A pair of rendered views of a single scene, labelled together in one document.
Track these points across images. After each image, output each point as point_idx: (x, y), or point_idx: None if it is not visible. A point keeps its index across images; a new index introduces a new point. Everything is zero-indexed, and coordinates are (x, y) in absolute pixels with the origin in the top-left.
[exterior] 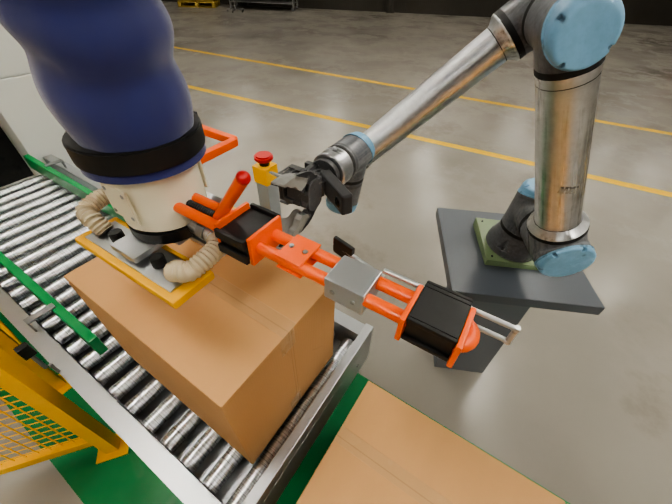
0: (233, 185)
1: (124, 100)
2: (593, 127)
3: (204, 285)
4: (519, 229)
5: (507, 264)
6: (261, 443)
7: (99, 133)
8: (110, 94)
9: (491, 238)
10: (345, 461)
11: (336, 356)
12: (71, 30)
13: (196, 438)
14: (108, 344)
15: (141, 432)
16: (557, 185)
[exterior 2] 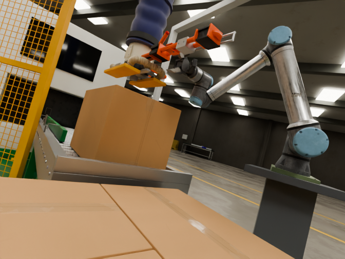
0: (163, 35)
1: (149, 22)
2: (298, 69)
3: (135, 70)
4: (288, 144)
5: (286, 172)
6: (104, 159)
7: (139, 25)
8: (147, 20)
9: (276, 162)
10: (141, 190)
11: None
12: (148, 7)
13: None
14: (64, 143)
15: (56, 143)
16: (290, 92)
